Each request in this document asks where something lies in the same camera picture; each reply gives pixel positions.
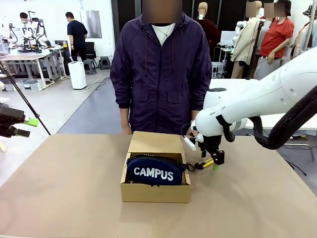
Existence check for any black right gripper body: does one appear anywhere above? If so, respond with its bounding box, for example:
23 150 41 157
200 135 222 152

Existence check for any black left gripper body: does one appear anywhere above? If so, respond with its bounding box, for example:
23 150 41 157
0 105 25 137

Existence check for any yellow black utility knife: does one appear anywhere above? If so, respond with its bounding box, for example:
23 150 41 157
194 158 215 170

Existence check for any navy CAMPUS zipper pouch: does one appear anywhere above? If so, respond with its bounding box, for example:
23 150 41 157
126 153 195 186

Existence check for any brown cardboard box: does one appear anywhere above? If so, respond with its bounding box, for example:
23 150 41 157
120 131 192 203

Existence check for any person right forearm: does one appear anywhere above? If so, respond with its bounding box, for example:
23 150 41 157
119 108 130 122

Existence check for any person right hand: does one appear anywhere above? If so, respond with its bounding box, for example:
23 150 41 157
120 121 133 135

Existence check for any black tripod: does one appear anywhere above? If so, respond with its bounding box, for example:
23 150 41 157
0 61 52 136

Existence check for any clear plastic storage bin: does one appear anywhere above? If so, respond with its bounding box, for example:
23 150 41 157
19 79 42 91

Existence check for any white background workbench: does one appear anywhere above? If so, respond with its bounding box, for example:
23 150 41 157
0 46 65 90

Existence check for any white air purifier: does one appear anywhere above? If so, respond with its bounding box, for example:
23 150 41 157
67 61 87 90

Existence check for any grey computer case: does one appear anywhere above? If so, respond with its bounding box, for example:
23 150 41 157
211 61 225 79

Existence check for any person in purple jacket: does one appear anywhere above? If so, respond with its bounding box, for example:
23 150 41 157
109 12 212 136

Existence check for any black office chair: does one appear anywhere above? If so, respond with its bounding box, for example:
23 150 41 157
84 42 97 60

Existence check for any person in white shirt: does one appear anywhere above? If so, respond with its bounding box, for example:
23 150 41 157
19 12 35 45

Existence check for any man in black t-shirt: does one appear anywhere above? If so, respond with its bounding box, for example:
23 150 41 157
65 11 89 62

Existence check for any mannequin in beige coat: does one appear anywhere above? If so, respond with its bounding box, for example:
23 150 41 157
231 1 264 79

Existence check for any mannequin in dark red sweater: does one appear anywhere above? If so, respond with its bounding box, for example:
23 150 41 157
197 2 221 49

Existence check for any black floor cable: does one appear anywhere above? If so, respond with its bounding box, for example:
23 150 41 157
286 160 308 177

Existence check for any silver wall panel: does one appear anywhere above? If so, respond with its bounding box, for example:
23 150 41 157
79 10 103 39

